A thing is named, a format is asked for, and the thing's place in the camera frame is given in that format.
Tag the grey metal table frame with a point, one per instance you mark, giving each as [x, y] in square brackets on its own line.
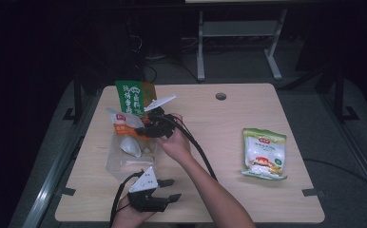
[200, 47]

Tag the green yellow snack packet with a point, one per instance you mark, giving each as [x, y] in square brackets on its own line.
[131, 95]

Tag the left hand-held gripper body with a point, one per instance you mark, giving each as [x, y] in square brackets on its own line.
[145, 198]

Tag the person's right hand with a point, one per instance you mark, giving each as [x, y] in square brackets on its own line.
[177, 147]

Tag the white green powder packet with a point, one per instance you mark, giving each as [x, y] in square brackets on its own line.
[264, 155]

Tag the person's left hand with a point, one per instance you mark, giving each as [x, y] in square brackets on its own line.
[129, 218]

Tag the black metal stand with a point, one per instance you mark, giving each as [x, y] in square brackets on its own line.
[77, 101]
[340, 95]

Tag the clear plastic bag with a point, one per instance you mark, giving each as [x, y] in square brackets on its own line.
[115, 164]

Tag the white orange powder packet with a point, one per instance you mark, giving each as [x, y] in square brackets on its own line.
[126, 128]

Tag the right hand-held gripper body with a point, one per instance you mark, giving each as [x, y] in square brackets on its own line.
[161, 125]

